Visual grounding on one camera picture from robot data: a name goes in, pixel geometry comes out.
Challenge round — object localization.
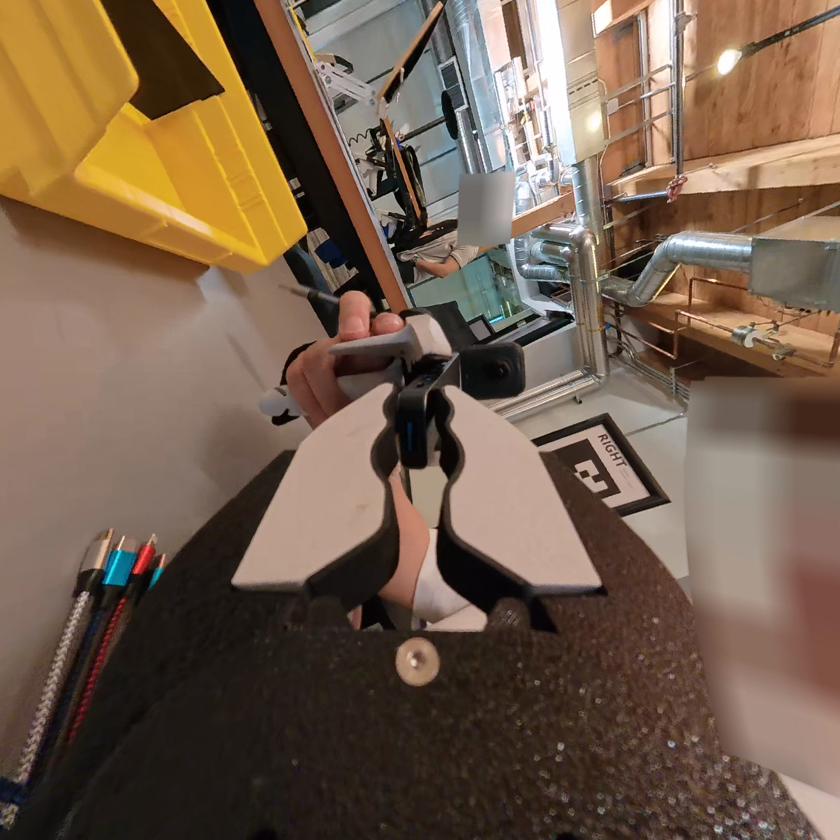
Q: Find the black bin divider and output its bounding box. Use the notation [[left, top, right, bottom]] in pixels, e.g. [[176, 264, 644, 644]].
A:
[[101, 0, 227, 122]]

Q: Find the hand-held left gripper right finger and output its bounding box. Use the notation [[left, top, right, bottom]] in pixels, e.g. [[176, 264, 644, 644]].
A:
[[430, 384, 603, 618]]

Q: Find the red braided usb cable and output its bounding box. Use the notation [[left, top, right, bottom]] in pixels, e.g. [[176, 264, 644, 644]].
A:
[[66, 533, 160, 736]]

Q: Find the grey braided usb cable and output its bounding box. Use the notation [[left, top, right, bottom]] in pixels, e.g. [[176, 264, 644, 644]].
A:
[[13, 528, 114, 788]]

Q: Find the yellow plastic bin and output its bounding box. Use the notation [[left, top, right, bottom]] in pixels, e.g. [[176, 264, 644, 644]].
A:
[[0, 0, 309, 275]]

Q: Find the bundle of multi-plug cables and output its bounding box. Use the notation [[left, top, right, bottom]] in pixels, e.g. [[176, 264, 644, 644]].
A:
[[39, 537, 140, 762]]

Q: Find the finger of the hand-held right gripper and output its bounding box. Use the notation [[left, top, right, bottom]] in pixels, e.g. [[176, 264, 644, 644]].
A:
[[399, 314, 455, 361]]

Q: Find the person's right forearm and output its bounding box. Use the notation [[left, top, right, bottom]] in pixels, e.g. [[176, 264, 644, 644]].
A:
[[379, 472, 435, 611]]

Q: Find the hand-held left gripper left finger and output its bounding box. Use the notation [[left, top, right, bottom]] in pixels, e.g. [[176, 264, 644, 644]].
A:
[[231, 377, 403, 614]]

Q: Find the person's right hand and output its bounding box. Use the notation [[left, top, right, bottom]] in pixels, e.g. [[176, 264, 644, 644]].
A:
[[285, 289, 406, 429]]

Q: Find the silver ventilation duct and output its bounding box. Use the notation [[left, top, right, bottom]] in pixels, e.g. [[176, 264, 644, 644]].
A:
[[445, 0, 519, 173]]

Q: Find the silver pipe bundle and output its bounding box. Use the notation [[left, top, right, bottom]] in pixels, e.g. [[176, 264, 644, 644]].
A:
[[512, 157, 756, 421]]

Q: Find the black white printed tag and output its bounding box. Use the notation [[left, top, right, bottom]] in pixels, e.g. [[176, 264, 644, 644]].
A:
[[532, 413, 672, 517]]

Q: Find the grey usb hub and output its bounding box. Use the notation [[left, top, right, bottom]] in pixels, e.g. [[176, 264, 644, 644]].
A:
[[395, 357, 460, 470]]

